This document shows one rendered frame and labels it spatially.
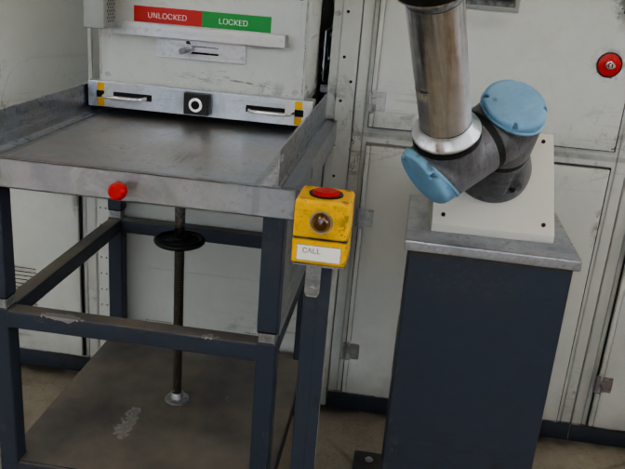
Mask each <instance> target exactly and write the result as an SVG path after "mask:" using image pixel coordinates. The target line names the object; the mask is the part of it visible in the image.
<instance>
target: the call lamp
mask: <svg viewBox="0 0 625 469"><path fill-rule="evenodd" d="M309 223H310V227H311V229H312V230H313V231H314V232H316V233H317V234H320V235H321V234H326V233H328V232H329V231H330V230H331V228H332V226H333V220H332V217H331V216H330V215H329V214H328V213H327V212H325V211H316V212H314V213H313V214H312V216H311V217H310V220H309Z"/></svg>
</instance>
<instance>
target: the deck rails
mask: <svg viewBox="0 0 625 469"><path fill-rule="evenodd" d="M326 95H327V94H325V96H324V97H323V98H322V99H320V101H319V102H318V103H317V104H316V105H315V107H314V108H313V109H312V110H311V112H310V113H309V114H308V115H307V116H306V118H305V119H304V120H303V121H302V122H301V123H300V125H299V126H298V127H297V128H296V130H295V131H294V132H293V133H292V134H291V136H290V137H289V138H288V139H287V140H286V142H285V143H284V144H283V145H282V147H281V148H280V149H279V159H278V160H277V162H276V163H275V164H274V165H273V167H272V168H271V169H270V171H269V172H268V173H267V174H266V176H265V177H264V178H263V180H262V181H261V182H260V183H259V186H263V187H272V188H280V189H281V188H282V187H283V185H284V184H285V182H286V180H287V179H288V177H289V176H290V174H291V173H292V171H293V170H294V168H295V167H296V165H297V164H298V162H299V161H300V159H301V158H302V157H303V155H304V154H305V152H306V151H307V149H308V148H309V146H310V145H311V143H312V142H313V140H314V138H315V137H316V135H317V134H318V132H319V131H320V129H321V128H322V126H323V125H324V124H325V122H326V119H325V117H326ZM112 108H113V107H105V106H96V105H88V83H85V84H82V85H79V86H76V87H70V88H67V89H63V90H61V91H58V92H54V93H51V94H48V95H45V96H42V97H39V98H35V99H32V100H27V101H24V102H21V103H18V104H14V105H11V106H8V107H5V108H2V109H0V154H3V153H5V152H8V151H10V150H12V149H15V148H17V147H20V146H21V145H24V144H26V143H29V142H31V141H35V140H37V139H40V138H42V137H45V136H46V135H49V134H51V133H53V132H56V131H58V130H61V129H63V128H66V127H69V126H71V125H73V124H76V123H78V122H81V121H83V120H86V119H88V118H90V117H92V116H94V115H97V114H101V113H103V112H106V111H108V110H111V109H112Z"/></svg>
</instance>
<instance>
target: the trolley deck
mask: <svg viewBox="0 0 625 469"><path fill-rule="evenodd" d="M296 128H297V126H288V125H278V124H269V123H260V122H251V121H242V120H232V119H223V118H214V117H205V116H196V115H187V114H169V113H159V112H151V111H142V110H132V109H123V108H112V109H111V110H108V111H106V112H103V113H101V114H97V115H94V116H92V117H90V118H88V119H86V120H83V121H81V122H78V123H76V124H73V125H71V126H69V127H66V128H63V129H61V130H58V131H56V132H53V133H51V134H49V135H46V136H45V137H42V138H40V139H37V140H35V141H31V142H29V143H26V144H24V145H21V146H20V147H17V148H15V149H12V150H10V151H8V152H5V153H3V154H0V187H6V188H14V189H21V190H30V191H38V192H46V193H54V194H69V195H78V196H86V197H94V198H102V199H111V198H110V197H109V195H108V187H109V186H110V185H111V184H112V183H113V182H115V181H120V182H122V183H124V184H125V185H126V187H127V195H126V197H125V198H123V199H122V200H119V201H127V202H134V203H142V204H151V205H158V206H167V207H175V208H190V209H199V210H206V211H215V212H223V213H231V214H239V215H247V216H255V217H263V218H271V219H279V220H288V221H293V220H294V213H295V201H296V199H297V197H298V195H299V193H300V191H301V189H302V188H303V187H304V186H305V185H307V186H313V184H314V182H315V180H316V178H317V176H318V174H319V173H320V171H321V169H322V167H323V165H324V163H325V161H326V159H327V157H328V155H329V153H330V152H331V150H332V148H333V146H334V144H335V141H336V130H337V120H336V121H326V122H325V124H324V125H323V126H322V128H321V129H320V131H319V132H318V134H317V135H316V137H315V138H314V140H313V141H312V143H311V145H310V146H309V148H308V149H307V151H306V152H305V154H304V155H303V157H302V158H301V159H300V161H299V162H298V164H297V165H296V167H295V168H294V170H293V171H292V173H291V174H290V176H289V177H288V179H287V180H286V182H285V184H284V185H283V187H282V188H281V189H280V188H272V187H263V186H259V183H260V182H261V181H262V180H263V178H264V177H265V176H266V174H267V173H268V172H269V171H270V169H271V168H272V167H273V165H274V164H275V163H276V162H277V160H278V159H279V149H280V148H281V147H282V145H283V144H284V143H285V142H286V140H287V139H288V138H289V137H290V136H291V134H292V133H293V132H294V131H295V130H296ZM111 200H113V199H111Z"/></svg>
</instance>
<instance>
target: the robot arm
mask: <svg viewBox="0 0 625 469"><path fill-rule="evenodd" d="M397 1H398V2H399V3H401V4H403V5H404V6H406V20H407V28H408V35H409V43H410V51H411V59H412V66H413V74H414V81H415V90H416V96H417V104H418V111H419V118H418V120H417V121H416V122H415V124H414V126H413V127H412V140H413V146H411V147H410V148H406V150H405V151H404V152H403V153H402V155H401V161H402V165H403V167H404V169H405V171H406V174H407V176H408V177H409V179H410V180H411V181H412V182H413V183H414V185H415V186H416V187H417V188H418V189H419V190H420V191H421V192H422V193H423V194H424V195H425V196H426V197H427V198H429V199H430V200H432V201H433V202H435V203H438V204H444V203H446V202H448V201H450V200H452V199H453V198H455V197H459V196H460V194H462V193H463V192H465V193H466V194H468V195H470V196H471V197H473V198H475V199H477V200H480V201H483V202H487V203H502V202H506V201H510V200H512V199H514V198H515V197H516V196H518V195H519V194H520V193H521V192H522V191H523V190H524V189H525V188H526V186H527V184H528V182H529V180H530V177H531V173H532V163H531V156H530V155H531V153H532V151H533V148H534V146H535V144H536V142H537V139H538V137H539V134H540V132H541V131H542V129H544V126H545V120H546V117H547V106H546V102H545V100H544V99H543V98H542V96H541V95H540V94H539V93H538V92H537V91H536V90H535V89H534V88H533V87H531V86H530V85H528V84H526V83H524V82H521V81H520V82H516V81H514V80H510V79H506V80H499V81H497V82H495V83H493V84H491V85H490V86H488V87H487V88H486V89H485V91H484V92H483V94H482V95H481V99H480V102H479V103H478V104H477V105H475V106H474V107H472V104H471V86H470V69H469V51H468V34H467V16H466V0H397Z"/></svg>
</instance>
